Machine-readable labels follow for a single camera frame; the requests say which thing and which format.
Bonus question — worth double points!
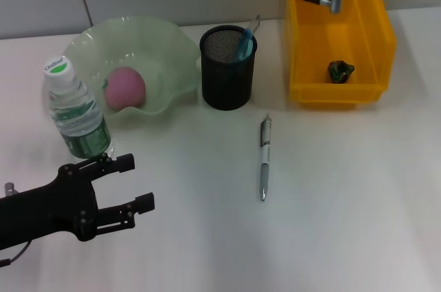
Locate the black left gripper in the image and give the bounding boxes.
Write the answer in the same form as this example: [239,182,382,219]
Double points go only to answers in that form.
[0,152,156,251]

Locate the transparent plastic ruler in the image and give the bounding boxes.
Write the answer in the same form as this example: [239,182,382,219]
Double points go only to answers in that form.
[246,14,262,37]

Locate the green label water bottle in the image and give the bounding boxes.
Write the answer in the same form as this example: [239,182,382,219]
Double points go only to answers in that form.
[43,56,114,164]

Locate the blue scissors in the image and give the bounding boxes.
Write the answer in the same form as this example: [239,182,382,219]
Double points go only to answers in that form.
[227,28,256,63]

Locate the pink peach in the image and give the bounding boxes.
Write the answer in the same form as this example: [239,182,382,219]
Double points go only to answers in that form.
[103,67,147,111]

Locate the green plastic wrapper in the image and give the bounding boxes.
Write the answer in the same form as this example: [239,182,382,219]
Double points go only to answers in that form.
[327,60,356,83]

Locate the pale green glass fruit plate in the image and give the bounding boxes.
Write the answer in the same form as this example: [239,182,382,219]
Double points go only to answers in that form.
[63,15,201,120]

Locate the black mesh pen holder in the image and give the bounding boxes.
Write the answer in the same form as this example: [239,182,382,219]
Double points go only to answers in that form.
[199,25,258,112]

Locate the silver ballpoint pen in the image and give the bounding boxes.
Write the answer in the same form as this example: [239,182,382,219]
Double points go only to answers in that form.
[258,114,273,202]

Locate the yellow plastic storage bin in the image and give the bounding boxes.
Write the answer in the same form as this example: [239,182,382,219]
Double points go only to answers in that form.
[284,0,397,110]

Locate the dark left gripper cable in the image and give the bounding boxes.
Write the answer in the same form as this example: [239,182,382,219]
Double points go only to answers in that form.
[0,181,34,268]

